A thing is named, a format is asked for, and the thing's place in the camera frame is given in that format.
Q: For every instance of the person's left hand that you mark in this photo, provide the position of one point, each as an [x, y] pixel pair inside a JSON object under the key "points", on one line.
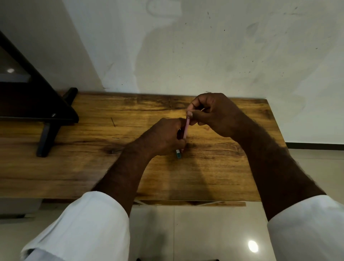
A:
{"points": [[158, 138]]}

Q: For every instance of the person's right hand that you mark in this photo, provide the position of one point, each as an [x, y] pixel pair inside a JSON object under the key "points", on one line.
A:
{"points": [[220, 115]]}

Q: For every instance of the person's left fingers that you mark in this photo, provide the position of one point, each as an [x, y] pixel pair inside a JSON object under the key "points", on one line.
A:
{"points": [[179, 124]]}

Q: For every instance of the person's right thumb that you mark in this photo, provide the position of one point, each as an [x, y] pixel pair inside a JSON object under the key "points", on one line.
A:
{"points": [[197, 115]]}

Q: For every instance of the pink pen with teal end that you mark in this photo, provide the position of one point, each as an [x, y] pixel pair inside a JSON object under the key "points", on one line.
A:
{"points": [[186, 128]]}

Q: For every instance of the person's right forearm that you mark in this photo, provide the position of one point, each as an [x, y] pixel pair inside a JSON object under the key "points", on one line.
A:
{"points": [[271, 166]]}

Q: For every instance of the person's left forearm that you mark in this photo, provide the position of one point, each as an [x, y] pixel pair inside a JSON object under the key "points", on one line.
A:
{"points": [[122, 172]]}

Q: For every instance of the black monitor stand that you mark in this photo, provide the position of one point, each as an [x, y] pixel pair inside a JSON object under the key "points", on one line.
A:
{"points": [[48, 134]]}

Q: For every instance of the white left sleeve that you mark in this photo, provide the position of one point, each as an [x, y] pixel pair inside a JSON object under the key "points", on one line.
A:
{"points": [[86, 228]]}

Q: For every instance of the white sleeve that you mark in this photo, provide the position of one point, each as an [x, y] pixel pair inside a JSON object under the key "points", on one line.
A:
{"points": [[309, 231], [86, 228]]}

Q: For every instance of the black monitor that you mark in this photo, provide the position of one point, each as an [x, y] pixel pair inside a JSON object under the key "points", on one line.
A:
{"points": [[29, 99]]}

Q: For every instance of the white right sleeve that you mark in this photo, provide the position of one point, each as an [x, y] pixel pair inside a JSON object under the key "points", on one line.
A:
{"points": [[309, 231]]}

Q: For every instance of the grey box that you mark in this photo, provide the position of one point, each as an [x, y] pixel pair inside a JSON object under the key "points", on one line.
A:
{"points": [[18, 205]]}

